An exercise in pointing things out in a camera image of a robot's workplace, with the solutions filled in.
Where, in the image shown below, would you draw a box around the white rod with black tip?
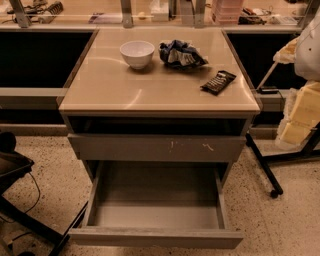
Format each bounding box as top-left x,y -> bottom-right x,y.
256,62 -> 278,91

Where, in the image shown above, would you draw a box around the open grey bottom drawer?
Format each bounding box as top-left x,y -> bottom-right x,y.
70,161 -> 243,249

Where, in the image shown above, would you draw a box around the closed grey upper drawer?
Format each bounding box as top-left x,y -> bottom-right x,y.
68,134 -> 245,162

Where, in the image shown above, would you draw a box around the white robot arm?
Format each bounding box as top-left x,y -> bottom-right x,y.
273,12 -> 320,149

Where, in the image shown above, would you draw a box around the pink stacked bins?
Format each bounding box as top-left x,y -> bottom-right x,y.
211,0 -> 244,25

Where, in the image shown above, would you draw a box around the black chair left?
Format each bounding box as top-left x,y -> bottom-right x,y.
1,136 -> 91,256

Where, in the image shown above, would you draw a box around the grey drawer cabinet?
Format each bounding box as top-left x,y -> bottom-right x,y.
59,27 -> 260,180

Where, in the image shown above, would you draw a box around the black cable on floor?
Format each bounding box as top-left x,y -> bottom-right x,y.
0,171 -> 42,224

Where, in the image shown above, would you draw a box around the black rolling stand right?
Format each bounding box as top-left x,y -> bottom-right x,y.
246,123 -> 320,198

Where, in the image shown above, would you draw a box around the crumpled blue chip bag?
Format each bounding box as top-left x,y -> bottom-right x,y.
158,40 -> 208,70

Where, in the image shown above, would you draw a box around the white ceramic bowl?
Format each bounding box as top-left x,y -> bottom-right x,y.
120,41 -> 155,70

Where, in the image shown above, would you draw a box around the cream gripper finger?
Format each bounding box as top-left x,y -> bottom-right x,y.
273,38 -> 298,64
276,81 -> 320,147

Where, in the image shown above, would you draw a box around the black rxbar chocolate wrapper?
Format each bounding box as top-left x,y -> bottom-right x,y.
200,70 -> 236,96

